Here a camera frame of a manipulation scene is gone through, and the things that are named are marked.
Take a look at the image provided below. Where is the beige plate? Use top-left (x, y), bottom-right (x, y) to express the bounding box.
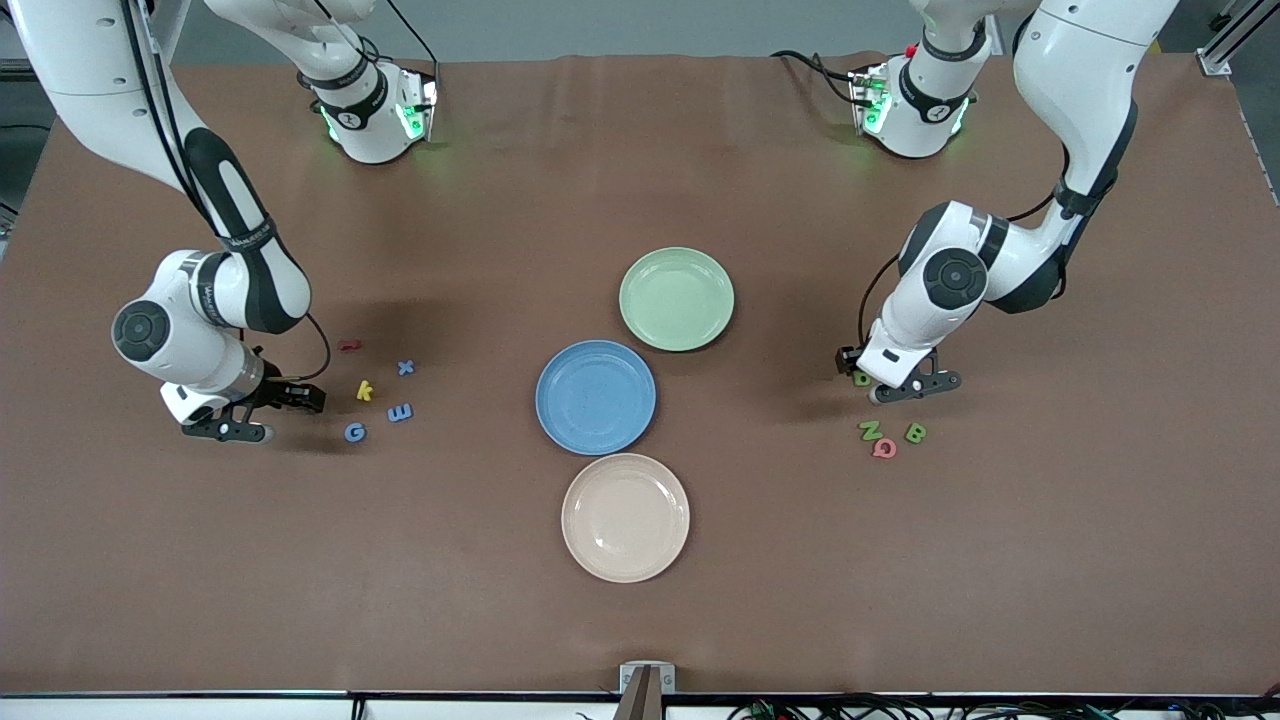
top-left (560, 453), bottom-right (691, 584)

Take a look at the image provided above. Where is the aluminium frame post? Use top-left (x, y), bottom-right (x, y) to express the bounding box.
top-left (1197, 0), bottom-right (1263, 77)

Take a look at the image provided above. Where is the blue plate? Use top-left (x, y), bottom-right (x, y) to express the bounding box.
top-left (535, 340), bottom-right (658, 457)

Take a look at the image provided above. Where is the black arm base cable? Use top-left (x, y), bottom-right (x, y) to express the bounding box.
top-left (770, 48), bottom-right (859, 106)

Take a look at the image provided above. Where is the grey metal mount bracket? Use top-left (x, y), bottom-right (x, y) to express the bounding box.
top-left (612, 661), bottom-right (678, 720)

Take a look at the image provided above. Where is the green plate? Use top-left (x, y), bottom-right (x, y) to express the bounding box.
top-left (618, 246), bottom-right (736, 353)

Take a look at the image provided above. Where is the white table edge rail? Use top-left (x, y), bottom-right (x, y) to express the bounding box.
top-left (0, 693), bottom-right (1280, 720)

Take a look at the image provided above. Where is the black cable bundle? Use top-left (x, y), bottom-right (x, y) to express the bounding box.
top-left (725, 692), bottom-right (1280, 720)

